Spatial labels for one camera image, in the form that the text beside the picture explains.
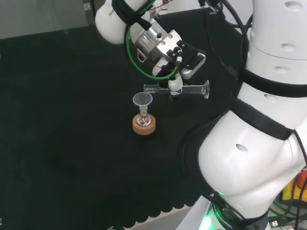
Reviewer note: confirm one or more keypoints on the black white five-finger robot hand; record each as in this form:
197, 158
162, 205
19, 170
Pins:
175, 85

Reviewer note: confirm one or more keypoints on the clear graduated cylinder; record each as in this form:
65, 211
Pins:
192, 89

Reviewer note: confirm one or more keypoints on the clear round-bottom flask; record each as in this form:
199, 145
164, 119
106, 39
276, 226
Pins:
143, 119

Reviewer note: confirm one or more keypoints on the clear plastic funnel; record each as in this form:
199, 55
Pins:
142, 99

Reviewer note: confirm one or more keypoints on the black cloth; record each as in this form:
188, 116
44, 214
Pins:
72, 119

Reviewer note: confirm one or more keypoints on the yellow stop button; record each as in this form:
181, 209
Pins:
289, 191

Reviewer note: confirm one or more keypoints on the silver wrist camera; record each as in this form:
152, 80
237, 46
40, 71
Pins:
195, 64

